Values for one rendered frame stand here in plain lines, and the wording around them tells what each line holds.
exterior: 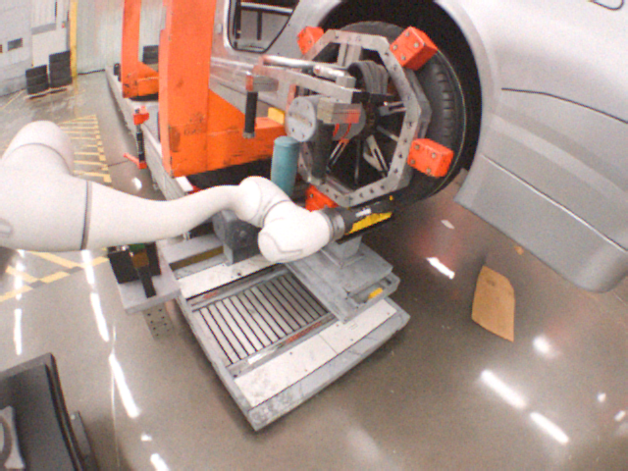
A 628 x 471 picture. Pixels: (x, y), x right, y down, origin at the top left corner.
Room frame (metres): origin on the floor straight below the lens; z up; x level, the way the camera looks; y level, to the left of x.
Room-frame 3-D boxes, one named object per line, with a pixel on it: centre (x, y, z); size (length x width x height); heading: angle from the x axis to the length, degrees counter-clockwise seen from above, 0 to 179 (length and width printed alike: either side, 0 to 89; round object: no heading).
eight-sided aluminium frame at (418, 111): (0.93, -0.02, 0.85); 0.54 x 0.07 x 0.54; 46
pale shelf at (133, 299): (0.55, 0.54, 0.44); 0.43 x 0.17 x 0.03; 46
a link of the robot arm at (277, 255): (0.56, 0.06, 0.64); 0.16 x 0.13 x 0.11; 136
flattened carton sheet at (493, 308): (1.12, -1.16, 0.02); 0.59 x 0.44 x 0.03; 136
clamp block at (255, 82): (0.89, 0.24, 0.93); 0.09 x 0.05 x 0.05; 136
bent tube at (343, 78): (0.77, -0.01, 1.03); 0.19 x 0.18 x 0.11; 136
